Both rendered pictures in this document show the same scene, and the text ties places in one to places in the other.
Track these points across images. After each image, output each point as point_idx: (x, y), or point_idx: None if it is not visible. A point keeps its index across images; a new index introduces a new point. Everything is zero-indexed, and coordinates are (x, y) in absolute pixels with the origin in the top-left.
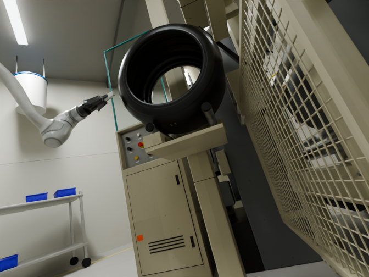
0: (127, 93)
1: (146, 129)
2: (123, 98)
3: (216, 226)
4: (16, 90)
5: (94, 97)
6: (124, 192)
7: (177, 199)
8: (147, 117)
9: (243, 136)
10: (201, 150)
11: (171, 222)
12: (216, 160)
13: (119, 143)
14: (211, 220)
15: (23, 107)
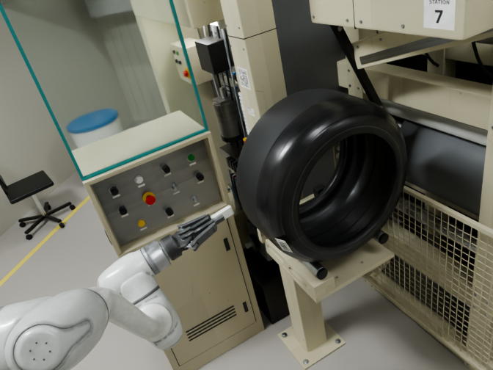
0: (298, 237)
1: (319, 277)
2: (286, 242)
3: (308, 302)
4: (131, 315)
5: (208, 230)
6: None
7: (226, 269)
8: (319, 260)
9: (318, 169)
10: None
11: (217, 298)
12: None
13: (99, 205)
14: (304, 299)
15: (146, 331)
